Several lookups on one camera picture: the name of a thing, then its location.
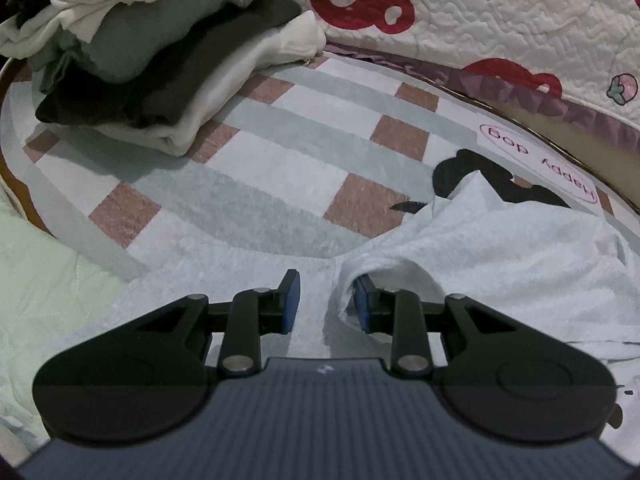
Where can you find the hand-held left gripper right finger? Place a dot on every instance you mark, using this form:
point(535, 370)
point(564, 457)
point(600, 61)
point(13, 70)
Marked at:
point(361, 306)

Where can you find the light green quilt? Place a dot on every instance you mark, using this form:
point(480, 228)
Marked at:
point(40, 285)

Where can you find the stack of folded clothes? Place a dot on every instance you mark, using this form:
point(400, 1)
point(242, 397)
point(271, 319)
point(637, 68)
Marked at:
point(165, 75)

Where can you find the checkered printed table mat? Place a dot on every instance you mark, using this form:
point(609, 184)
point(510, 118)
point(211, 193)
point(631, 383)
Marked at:
point(310, 125)

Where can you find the white towel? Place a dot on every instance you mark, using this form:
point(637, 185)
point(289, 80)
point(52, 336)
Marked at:
point(500, 260)

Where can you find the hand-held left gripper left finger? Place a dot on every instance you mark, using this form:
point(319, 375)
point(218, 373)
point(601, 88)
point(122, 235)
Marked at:
point(291, 305)

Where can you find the white quilt with red bears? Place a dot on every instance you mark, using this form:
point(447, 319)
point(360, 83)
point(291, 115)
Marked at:
point(500, 20)

